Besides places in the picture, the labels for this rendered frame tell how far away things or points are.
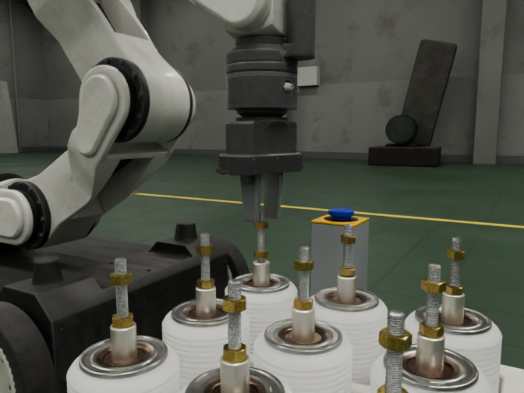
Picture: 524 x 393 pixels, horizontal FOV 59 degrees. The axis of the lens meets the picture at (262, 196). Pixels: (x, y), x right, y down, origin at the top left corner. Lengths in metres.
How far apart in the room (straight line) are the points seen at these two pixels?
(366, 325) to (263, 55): 0.32
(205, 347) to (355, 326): 0.16
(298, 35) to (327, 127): 7.88
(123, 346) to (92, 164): 0.46
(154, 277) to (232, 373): 0.56
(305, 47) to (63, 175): 0.57
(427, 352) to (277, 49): 0.35
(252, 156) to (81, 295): 0.39
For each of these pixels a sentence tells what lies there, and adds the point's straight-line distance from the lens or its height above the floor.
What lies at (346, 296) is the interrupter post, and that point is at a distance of 0.56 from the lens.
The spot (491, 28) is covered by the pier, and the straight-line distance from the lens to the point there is 7.75.
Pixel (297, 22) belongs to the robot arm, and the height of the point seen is 0.57.
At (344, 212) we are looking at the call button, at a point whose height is 0.33.
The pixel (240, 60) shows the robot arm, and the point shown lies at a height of 0.53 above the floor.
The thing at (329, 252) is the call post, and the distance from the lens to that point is 0.72.
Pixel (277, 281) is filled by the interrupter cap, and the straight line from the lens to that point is 0.63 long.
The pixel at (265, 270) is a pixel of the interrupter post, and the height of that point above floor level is 0.27.
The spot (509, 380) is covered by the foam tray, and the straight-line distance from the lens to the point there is 0.61.
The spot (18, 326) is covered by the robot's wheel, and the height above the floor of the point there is 0.18.
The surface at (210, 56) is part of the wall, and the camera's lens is 9.81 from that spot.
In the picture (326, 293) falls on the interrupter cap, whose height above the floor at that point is 0.25.
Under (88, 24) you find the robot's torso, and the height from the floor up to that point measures 0.63.
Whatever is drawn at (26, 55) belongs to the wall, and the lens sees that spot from 13.27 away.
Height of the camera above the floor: 0.45
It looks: 8 degrees down
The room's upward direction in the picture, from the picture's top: straight up
